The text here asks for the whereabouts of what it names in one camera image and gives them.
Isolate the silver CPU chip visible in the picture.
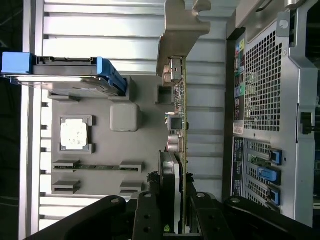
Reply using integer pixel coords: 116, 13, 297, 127
60, 119, 90, 151

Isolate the dark blue slot latch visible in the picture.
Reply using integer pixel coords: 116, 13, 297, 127
269, 188, 281, 206
269, 148, 283, 165

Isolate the hard disk in blue caddy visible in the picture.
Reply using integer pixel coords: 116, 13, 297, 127
1, 52, 129, 98

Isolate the light blue slot latch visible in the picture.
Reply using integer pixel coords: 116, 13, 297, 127
256, 167, 281, 186

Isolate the grey plastic parts rack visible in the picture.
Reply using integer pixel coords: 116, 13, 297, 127
48, 74, 185, 201

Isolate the green RAM stick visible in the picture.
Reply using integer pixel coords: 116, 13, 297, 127
53, 163, 140, 171

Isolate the open grey PC case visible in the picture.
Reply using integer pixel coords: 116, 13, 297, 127
226, 0, 320, 222

